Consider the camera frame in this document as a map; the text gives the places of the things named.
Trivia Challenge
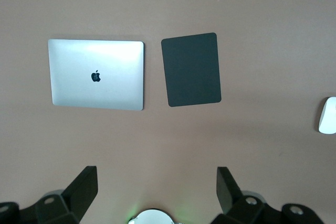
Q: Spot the white computer mouse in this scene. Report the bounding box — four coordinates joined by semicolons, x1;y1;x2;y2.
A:
318;97;336;135

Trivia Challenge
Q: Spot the silver apple laptop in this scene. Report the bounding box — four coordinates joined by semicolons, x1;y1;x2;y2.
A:
48;39;145;111

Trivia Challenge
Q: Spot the brown table cover sheet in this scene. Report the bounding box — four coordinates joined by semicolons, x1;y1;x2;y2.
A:
0;0;336;224

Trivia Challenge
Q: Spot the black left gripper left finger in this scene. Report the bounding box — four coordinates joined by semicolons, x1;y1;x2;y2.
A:
0;165;98;224

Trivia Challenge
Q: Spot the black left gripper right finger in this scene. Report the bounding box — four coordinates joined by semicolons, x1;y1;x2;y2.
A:
209;166;325;224

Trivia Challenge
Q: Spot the black mouse pad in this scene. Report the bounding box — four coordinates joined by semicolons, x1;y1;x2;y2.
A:
161;32;222;108

